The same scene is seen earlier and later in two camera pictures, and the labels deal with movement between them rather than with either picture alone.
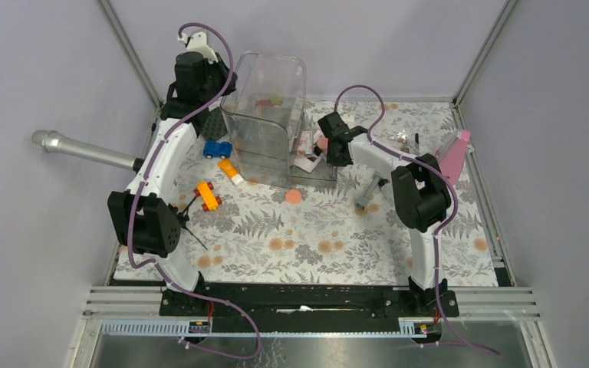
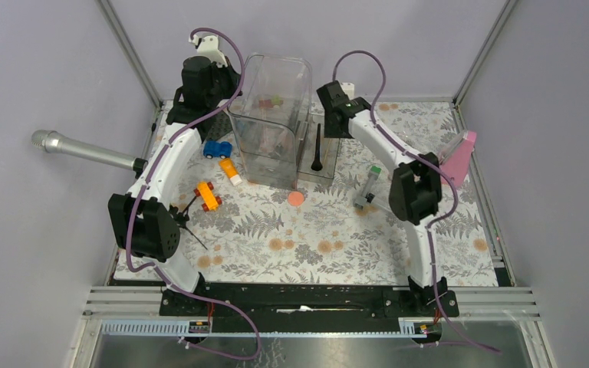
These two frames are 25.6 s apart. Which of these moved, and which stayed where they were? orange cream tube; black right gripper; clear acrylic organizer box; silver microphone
Moved: black right gripper
Stayed: orange cream tube; clear acrylic organizer box; silver microphone
